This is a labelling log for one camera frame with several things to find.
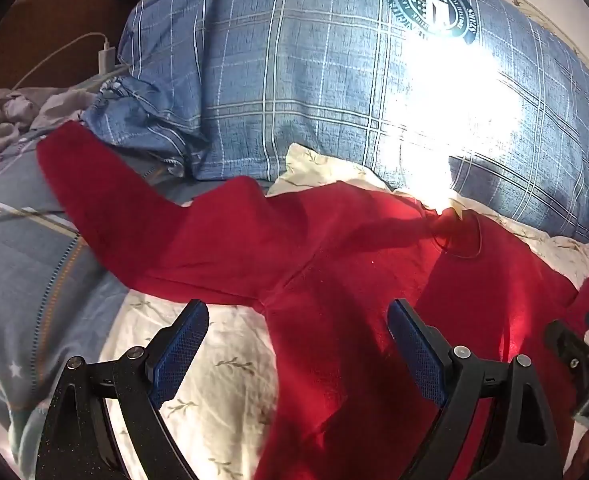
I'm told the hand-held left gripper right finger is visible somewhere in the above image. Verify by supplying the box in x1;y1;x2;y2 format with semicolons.
387;298;562;480

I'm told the grey-blue striped blanket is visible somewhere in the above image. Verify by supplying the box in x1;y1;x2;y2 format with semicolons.
0;125;195;476

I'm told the white charger cable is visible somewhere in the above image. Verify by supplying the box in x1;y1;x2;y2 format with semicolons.
12;32;130;93

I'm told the white charger plug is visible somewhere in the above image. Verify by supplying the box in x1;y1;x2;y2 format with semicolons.
98;45;118;74

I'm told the blue plaid pillow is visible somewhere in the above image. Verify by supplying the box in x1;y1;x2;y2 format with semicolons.
82;0;589;246

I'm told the cream leaf-print sheet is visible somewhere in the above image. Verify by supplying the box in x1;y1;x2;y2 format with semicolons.
99;142;589;480

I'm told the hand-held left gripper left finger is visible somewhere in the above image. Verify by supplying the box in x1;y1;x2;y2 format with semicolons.
37;299;210;480

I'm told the red sweater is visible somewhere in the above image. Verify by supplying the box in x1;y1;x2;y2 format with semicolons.
37;122;589;480

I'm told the grey crumpled cloth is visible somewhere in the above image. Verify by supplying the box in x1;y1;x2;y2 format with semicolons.
0;87;95;181

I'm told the brown wooden headboard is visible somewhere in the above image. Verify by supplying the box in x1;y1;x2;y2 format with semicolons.
0;0;140;106

